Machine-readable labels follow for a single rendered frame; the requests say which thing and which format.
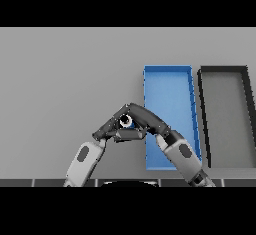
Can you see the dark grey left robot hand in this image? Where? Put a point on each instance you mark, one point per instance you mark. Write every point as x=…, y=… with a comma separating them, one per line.
x=110, y=127

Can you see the blue bin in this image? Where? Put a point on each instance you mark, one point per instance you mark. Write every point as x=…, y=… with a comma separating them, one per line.
x=170, y=112

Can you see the dark grey bin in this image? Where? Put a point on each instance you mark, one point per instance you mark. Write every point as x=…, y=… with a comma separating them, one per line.
x=226, y=119

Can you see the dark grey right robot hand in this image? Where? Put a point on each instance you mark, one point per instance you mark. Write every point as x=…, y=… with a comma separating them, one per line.
x=150, y=119

